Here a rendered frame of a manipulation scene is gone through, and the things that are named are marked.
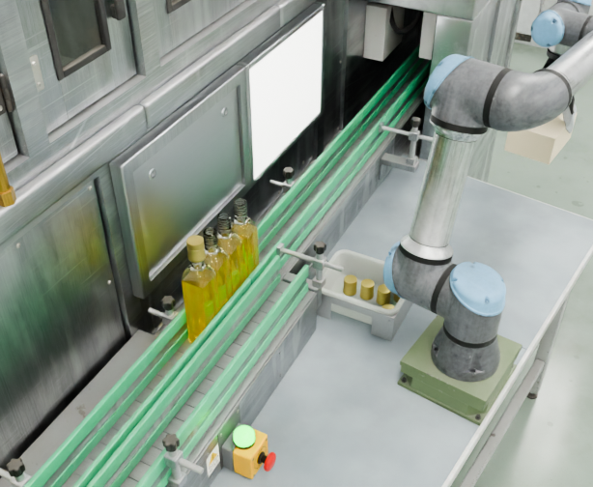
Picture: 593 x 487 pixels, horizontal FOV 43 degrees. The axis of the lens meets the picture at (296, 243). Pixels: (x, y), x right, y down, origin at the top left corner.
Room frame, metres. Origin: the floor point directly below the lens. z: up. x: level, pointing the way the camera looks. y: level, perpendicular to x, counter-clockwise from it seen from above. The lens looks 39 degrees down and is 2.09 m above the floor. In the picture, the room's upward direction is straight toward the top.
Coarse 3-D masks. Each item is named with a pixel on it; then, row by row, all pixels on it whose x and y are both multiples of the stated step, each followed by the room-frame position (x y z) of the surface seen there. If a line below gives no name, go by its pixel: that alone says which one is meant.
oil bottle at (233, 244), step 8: (232, 232) 1.27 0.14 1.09; (224, 240) 1.25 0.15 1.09; (232, 240) 1.25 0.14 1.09; (240, 240) 1.27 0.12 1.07; (224, 248) 1.23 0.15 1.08; (232, 248) 1.23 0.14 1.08; (240, 248) 1.26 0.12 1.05; (232, 256) 1.23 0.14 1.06; (240, 256) 1.26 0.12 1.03; (232, 264) 1.23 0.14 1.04; (240, 264) 1.26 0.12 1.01; (232, 272) 1.23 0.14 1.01; (240, 272) 1.26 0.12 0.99; (232, 280) 1.23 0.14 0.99; (240, 280) 1.26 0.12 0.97; (232, 288) 1.23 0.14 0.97
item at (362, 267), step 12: (336, 252) 1.50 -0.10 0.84; (348, 252) 1.50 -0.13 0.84; (336, 264) 1.48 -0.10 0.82; (348, 264) 1.50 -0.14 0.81; (360, 264) 1.48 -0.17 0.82; (372, 264) 1.47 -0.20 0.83; (336, 276) 1.48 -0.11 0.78; (360, 276) 1.48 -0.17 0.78; (372, 276) 1.47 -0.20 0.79; (324, 288) 1.37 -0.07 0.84; (336, 288) 1.44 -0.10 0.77; (348, 300) 1.33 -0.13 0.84; (360, 300) 1.40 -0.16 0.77; (372, 300) 1.40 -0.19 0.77; (384, 312) 1.28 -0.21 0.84; (396, 312) 1.29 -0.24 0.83
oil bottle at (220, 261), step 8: (208, 256) 1.19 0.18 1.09; (216, 256) 1.19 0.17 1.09; (224, 256) 1.20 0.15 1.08; (216, 264) 1.18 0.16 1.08; (224, 264) 1.20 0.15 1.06; (216, 272) 1.18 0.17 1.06; (224, 272) 1.20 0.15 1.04; (224, 280) 1.19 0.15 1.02; (224, 288) 1.19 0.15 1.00; (224, 296) 1.19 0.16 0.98; (224, 304) 1.19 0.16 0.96
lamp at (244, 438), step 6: (240, 426) 0.94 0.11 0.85; (246, 426) 0.94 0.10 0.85; (234, 432) 0.93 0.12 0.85; (240, 432) 0.93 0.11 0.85; (246, 432) 0.93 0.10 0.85; (252, 432) 0.93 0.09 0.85; (234, 438) 0.92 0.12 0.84; (240, 438) 0.92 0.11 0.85; (246, 438) 0.92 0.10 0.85; (252, 438) 0.92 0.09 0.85; (240, 444) 0.91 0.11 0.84; (246, 444) 0.91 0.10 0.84; (252, 444) 0.92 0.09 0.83
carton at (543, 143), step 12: (552, 120) 1.69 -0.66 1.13; (516, 132) 1.66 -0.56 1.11; (528, 132) 1.64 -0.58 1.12; (540, 132) 1.63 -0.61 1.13; (552, 132) 1.63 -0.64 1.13; (564, 132) 1.66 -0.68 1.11; (516, 144) 1.65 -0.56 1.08; (528, 144) 1.63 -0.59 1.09; (540, 144) 1.62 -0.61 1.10; (552, 144) 1.60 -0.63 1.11; (564, 144) 1.69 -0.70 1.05; (528, 156) 1.63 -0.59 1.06; (540, 156) 1.61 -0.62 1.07; (552, 156) 1.61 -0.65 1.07
